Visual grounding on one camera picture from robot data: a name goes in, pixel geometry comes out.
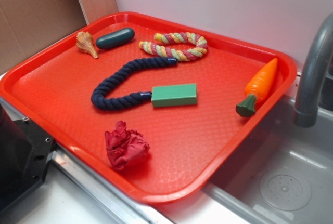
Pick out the red paper ball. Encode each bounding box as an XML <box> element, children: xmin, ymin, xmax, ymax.
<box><xmin>105</xmin><ymin>121</ymin><xmax>150</xmax><ymax>171</ymax></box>

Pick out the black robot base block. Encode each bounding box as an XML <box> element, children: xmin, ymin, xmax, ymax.
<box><xmin>1</xmin><ymin>107</ymin><xmax>55</xmax><ymax>213</ymax></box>

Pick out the red plastic tray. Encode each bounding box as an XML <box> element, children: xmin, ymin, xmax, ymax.
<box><xmin>1</xmin><ymin>12</ymin><xmax>297</xmax><ymax>205</ymax></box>

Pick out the green rectangular block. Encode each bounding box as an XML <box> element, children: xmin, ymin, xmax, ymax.
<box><xmin>151</xmin><ymin>84</ymin><xmax>197</xmax><ymax>108</ymax></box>

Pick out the dark green oval capsule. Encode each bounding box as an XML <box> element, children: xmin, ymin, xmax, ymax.
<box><xmin>95</xmin><ymin>28</ymin><xmax>135</xmax><ymax>50</ymax></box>

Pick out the orange toy carrot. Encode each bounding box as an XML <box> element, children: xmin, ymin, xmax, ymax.
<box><xmin>236</xmin><ymin>58</ymin><xmax>278</xmax><ymax>117</ymax></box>

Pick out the brown seashell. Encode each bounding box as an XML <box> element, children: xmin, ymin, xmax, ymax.
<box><xmin>75</xmin><ymin>31</ymin><xmax>99</xmax><ymax>59</ymax></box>

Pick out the grey toy sink basin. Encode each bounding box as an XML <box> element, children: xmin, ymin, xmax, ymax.
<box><xmin>158</xmin><ymin>98</ymin><xmax>333</xmax><ymax>224</ymax></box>

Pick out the grey toy faucet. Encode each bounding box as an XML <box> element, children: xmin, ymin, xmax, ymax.
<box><xmin>293</xmin><ymin>14</ymin><xmax>332</xmax><ymax>128</ymax></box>

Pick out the brown cardboard panel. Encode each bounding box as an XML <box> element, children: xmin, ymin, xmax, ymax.
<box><xmin>1</xmin><ymin>0</ymin><xmax>86</xmax><ymax>73</ymax></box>

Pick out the multicolour twisted rope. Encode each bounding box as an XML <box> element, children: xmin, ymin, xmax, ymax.
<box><xmin>138</xmin><ymin>32</ymin><xmax>209</xmax><ymax>62</ymax></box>

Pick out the dark blue twisted rope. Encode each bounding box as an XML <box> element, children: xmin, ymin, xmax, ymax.
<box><xmin>91</xmin><ymin>57</ymin><xmax>178</xmax><ymax>111</ymax></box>

